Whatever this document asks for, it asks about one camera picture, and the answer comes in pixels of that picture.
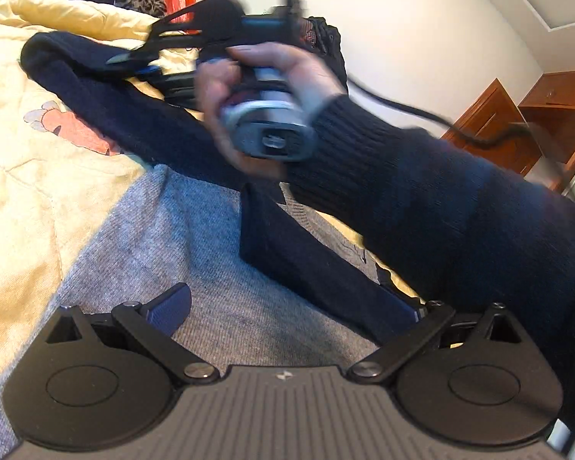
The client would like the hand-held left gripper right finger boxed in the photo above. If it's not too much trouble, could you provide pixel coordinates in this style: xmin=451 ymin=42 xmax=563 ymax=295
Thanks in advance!
xmin=347 ymin=284 xmax=509 ymax=385

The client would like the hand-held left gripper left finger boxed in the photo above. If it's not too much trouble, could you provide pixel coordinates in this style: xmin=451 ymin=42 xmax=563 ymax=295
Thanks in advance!
xmin=57 ymin=283 xmax=221 ymax=384

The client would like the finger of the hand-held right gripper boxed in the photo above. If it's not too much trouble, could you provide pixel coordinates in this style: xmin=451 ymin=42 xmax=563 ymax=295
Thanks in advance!
xmin=106 ymin=47 xmax=199 ymax=107
xmin=146 ymin=0 xmax=244 ymax=54

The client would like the grey and navy sweater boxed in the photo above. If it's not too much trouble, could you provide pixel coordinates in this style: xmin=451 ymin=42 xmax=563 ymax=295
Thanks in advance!
xmin=0 ymin=31 xmax=429 ymax=460

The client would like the person's right forearm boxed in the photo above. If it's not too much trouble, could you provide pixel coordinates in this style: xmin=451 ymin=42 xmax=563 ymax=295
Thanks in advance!
xmin=280 ymin=95 xmax=575 ymax=460

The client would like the person's right hand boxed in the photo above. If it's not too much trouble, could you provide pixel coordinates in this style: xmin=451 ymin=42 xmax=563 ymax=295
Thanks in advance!
xmin=194 ymin=41 xmax=347 ymax=174

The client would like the black lace garment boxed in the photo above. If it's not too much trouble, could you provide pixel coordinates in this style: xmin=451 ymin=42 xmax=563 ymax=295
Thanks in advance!
xmin=294 ymin=16 xmax=352 ymax=97

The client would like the yellow printed blanket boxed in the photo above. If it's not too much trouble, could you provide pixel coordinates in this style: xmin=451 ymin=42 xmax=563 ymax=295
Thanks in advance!
xmin=0 ymin=0 xmax=429 ymax=396

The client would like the wooden door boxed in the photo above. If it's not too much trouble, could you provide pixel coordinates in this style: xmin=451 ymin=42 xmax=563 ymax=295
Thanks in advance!
xmin=440 ymin=71 xmax=575 ymax=195

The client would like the black cable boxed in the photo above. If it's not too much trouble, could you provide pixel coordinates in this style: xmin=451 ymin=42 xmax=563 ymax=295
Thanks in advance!
xmin=347 ymin=73 xmax=532 ymax=151

